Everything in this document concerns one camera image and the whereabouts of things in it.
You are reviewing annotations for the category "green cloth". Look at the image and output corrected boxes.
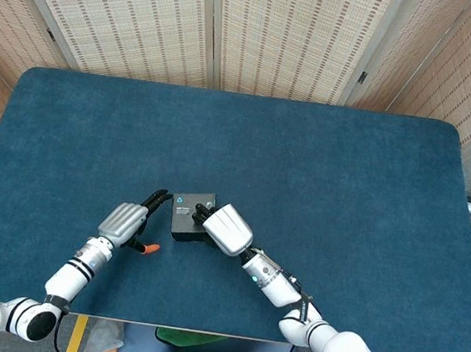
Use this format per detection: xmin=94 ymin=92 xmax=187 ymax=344
xmin=152 ymin=325 xmax=232 ymax=352

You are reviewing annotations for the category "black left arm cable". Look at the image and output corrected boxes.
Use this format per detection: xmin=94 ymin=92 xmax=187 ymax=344
xmin=50 ymin=311 xmax=116 ymax=352

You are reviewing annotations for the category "blue felt table mat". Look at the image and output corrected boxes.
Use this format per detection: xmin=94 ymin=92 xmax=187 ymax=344
xmin=0 ymin=61 xmax=471 ymax=352

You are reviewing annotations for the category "clear plastic bag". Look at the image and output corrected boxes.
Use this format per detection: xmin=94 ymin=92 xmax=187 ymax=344
xmin=77 ymin=316 xmax=128 ymax=352

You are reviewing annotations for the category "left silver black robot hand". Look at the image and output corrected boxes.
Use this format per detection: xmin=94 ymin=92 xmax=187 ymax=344
xmin=94 ymin=182 xmax=174 ymax=259

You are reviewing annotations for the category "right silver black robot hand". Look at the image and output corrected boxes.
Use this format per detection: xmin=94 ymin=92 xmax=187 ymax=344
xmin=187 ymin=198 xmax=258 ymax=261

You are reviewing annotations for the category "black cardboard box cutout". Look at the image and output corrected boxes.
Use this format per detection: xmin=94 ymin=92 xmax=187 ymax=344
xmin=165 ymin=185 xmax=220 ymax=248

